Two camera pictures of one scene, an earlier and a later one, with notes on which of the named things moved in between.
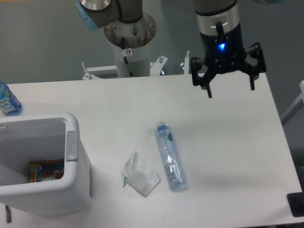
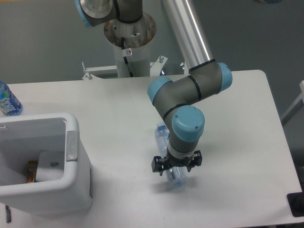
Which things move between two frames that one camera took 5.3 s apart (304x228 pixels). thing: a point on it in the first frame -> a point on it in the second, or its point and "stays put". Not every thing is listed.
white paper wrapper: [140, 176] -> [51, 166]
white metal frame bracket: [155, 67] stays put
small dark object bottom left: [8, 213] stays put
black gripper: [224, 53] -> [158, 164]
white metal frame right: [298, 104] stays put
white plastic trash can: [47, 137] stays put
